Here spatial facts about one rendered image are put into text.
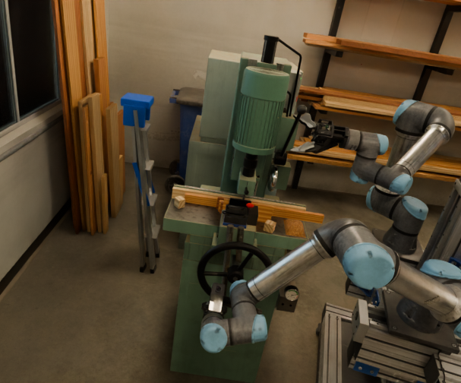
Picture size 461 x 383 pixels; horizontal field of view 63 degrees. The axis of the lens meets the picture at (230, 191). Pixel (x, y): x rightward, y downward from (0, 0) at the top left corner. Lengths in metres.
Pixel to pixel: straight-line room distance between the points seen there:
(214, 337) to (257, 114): 0.79
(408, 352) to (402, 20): 3.19
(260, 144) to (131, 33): 2.66
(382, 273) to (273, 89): 0.74
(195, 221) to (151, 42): 2.61
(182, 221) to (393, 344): 0.90
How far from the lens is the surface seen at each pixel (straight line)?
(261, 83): 1.40
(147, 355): 2.20
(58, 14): 2.62
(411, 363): 1.62
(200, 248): 1.59
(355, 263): 1.01
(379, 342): 1.54
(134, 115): 2.19
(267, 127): 1.45
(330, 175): 4.31
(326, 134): 1.39
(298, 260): 1.16
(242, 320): 1.14
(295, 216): 1.68
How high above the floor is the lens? 1.70
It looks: 26 degrees down
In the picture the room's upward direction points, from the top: 10 degrees clockwise
